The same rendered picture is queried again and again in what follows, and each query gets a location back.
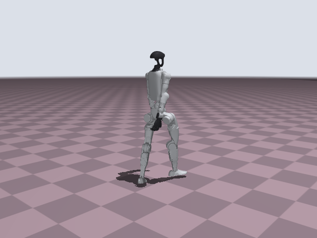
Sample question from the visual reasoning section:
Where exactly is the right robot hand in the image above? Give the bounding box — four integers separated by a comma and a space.
150, 113, 162, 131

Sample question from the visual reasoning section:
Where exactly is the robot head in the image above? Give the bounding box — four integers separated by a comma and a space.
150, 51, 165, 72

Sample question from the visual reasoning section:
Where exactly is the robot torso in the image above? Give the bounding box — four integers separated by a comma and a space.
148, 68, 167, 120

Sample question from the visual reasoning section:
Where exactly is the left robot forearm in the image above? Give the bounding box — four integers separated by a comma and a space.
147, 94, 155, 108

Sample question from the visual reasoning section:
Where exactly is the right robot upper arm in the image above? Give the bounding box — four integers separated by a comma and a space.
161, 72, 171, 97

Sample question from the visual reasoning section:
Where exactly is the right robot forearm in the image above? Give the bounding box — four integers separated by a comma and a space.
157, 93, 169, 118

